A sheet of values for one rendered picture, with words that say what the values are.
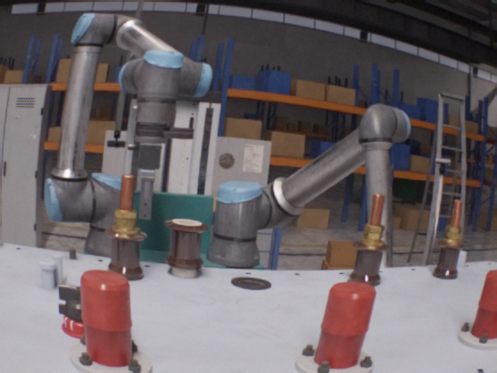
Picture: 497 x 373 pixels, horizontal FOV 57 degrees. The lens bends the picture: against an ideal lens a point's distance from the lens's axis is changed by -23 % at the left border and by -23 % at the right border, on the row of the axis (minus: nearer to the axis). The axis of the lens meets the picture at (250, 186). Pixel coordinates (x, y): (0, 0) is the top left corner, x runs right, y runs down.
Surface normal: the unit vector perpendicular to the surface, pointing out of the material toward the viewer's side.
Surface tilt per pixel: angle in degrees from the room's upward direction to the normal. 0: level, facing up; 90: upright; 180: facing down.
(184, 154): 90
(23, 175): 90
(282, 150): 90
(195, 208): 90
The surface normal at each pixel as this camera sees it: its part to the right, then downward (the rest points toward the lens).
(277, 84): 0.29, 0.15
